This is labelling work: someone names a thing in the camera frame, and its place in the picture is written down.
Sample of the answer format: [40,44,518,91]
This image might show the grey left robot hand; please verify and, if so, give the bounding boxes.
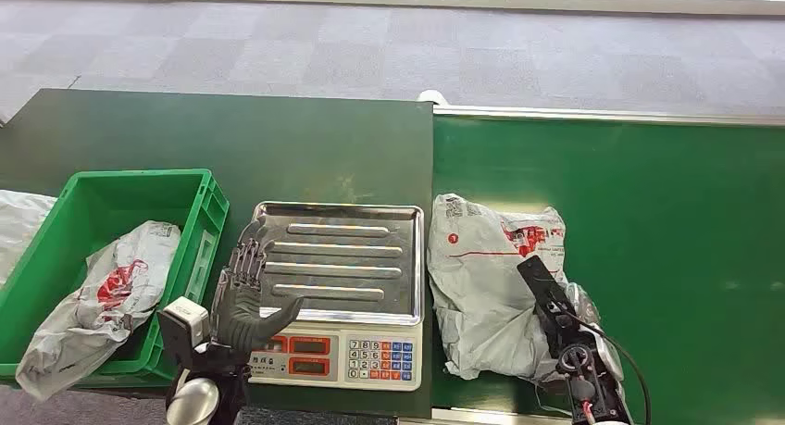
[211,216,305,356]

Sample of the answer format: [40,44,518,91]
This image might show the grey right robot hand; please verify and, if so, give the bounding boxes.
[565,281,625,383]

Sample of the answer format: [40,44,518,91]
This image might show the large grey mailer package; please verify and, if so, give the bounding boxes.
[427,193,605,387]

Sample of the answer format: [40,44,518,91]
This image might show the electronic scale with steel tray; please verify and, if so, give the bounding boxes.
[248,201,426,393]

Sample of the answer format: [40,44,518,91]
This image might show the crumpled grey mailer bag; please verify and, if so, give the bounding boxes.
[15,220,182,402]

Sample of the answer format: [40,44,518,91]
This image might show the green plastic crate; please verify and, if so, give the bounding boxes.
[0,169,231,390]

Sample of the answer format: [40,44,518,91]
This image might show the plain grey plastic bag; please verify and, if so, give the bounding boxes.
[0,190,57,289]

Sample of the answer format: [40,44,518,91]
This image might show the metal conveyor edge rail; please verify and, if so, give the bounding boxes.
[398,407,575,425]

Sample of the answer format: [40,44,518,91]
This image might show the metal conveyor side rail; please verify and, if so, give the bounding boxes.
[431,103,785,127]

